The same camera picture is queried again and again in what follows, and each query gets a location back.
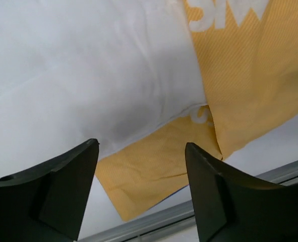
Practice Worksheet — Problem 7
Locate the white pillow yellow edge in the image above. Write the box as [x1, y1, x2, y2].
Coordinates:
[0, 1, 206, 177]

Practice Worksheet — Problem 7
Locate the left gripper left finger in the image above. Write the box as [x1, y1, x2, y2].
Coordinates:
[0, 139, 99, 241]

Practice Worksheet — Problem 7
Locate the Mickey Mouse pillowcase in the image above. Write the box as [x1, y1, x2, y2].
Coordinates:
[96, 1, 298, 221]

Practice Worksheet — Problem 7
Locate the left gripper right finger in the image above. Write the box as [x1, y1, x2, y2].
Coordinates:
[185, 143, 298, 241]

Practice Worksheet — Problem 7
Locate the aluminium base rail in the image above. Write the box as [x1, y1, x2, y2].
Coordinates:
[78, 156, 298, 242]

